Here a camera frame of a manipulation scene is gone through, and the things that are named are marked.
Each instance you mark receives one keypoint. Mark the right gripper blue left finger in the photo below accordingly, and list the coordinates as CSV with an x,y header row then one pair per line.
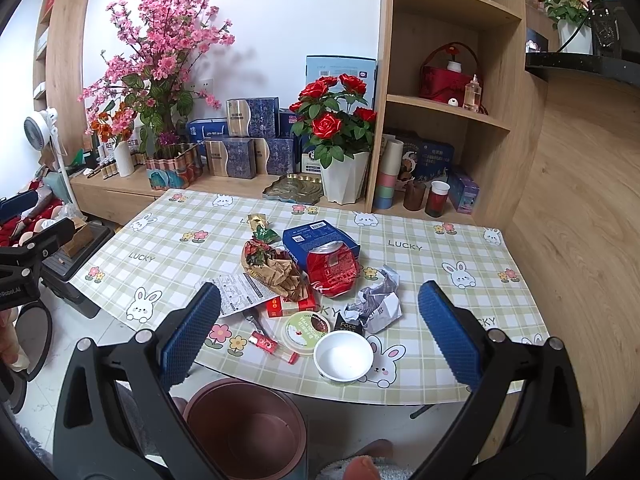
x,y
183,332

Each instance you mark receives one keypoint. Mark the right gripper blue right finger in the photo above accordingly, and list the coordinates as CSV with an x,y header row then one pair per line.
x,y
450,326

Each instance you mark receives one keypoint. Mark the red clear tube packet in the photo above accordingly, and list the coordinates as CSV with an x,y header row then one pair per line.
x,y
271,347

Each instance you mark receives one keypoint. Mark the white printed pouch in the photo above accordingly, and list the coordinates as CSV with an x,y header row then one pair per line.
x,y
239,292

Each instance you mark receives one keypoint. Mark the silver foil wrapper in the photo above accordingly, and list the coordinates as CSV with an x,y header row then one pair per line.
x,y
379,305

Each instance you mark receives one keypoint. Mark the brown paper bag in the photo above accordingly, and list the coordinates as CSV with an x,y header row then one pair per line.
x,y
275,269

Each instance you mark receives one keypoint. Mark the crushed red cola can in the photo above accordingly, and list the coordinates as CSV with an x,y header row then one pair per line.
x,y
332,269

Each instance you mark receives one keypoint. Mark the blue coffee box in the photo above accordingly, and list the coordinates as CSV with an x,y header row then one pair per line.
x,y
299,241

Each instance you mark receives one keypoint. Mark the brown round trash bin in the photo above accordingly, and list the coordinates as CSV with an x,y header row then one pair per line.
x,y
248,431

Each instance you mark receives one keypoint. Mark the left hand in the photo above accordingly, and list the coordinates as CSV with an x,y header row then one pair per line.
x,y
11,351

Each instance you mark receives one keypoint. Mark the black plastic spoon in wrapper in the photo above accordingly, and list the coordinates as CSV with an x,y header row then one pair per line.
x,y
253,316

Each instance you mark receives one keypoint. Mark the red cigarette pack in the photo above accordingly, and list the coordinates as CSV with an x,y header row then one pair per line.
x,y
277,307

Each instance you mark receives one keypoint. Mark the black tissue pack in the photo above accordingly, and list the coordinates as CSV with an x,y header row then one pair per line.
x,y
353,325

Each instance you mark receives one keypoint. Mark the red cup white lid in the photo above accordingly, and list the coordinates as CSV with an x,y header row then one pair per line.
x,y
437,198

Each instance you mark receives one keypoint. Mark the small blue purple box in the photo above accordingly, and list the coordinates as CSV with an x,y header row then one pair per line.
x,y
463,192

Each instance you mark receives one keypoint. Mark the white desk fan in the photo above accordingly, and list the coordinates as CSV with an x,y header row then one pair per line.
x,y
41,130

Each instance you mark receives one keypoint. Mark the green gold tea packet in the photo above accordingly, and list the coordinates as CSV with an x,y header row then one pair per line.
x,y
261,229

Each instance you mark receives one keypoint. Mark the dark brown cup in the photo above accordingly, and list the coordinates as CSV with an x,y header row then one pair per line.
x,y
414,193

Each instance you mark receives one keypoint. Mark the striped planter box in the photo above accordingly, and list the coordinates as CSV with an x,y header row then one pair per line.
x,y
177,172

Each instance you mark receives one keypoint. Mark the orange flowers white vase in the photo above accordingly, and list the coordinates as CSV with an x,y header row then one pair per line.
x,y
115,125

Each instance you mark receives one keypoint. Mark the gold leaf tray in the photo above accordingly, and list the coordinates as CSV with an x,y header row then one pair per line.
x,y
304,189

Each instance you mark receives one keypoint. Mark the stack of pastel cups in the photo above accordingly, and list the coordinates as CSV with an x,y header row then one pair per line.
x,y
387,174

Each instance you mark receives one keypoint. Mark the lower left blue gold box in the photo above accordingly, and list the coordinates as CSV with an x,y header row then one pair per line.
x,y
231,157

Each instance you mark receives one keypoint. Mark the blue gold box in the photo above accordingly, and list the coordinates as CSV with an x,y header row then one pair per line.
x,y
274,156
254,117
231,157

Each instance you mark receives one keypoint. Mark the wooden shelf unit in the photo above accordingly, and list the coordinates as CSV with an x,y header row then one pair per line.
x,y
495,146

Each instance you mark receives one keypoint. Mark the lower right blue gold box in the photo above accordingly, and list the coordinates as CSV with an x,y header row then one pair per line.
x,y
274,156

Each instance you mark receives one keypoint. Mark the flat blue box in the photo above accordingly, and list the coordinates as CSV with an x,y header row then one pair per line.
x,y
201,130

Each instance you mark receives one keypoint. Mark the navy box white label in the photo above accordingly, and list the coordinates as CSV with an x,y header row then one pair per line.
x,y
308,164

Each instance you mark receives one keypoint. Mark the upper blue gold box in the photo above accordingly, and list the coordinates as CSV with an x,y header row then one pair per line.
x,y
254,117

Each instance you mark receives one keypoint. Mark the small glass bottle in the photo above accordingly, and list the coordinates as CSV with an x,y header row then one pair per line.
x,y
472,95

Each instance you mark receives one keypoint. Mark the red rose plant white pot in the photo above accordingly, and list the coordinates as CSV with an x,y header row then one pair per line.
x,y
338,124

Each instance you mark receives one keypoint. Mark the red gift basket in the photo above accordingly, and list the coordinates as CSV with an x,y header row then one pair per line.
x,y
440,84

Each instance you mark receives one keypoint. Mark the pink blossom plant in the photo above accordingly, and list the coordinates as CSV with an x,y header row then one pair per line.
x,y
165,39

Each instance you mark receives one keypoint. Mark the light blue tall box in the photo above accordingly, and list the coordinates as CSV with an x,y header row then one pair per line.
x,y
318,66

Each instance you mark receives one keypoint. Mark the peach rose plant white pot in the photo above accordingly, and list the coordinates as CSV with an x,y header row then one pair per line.
x,y
571,18

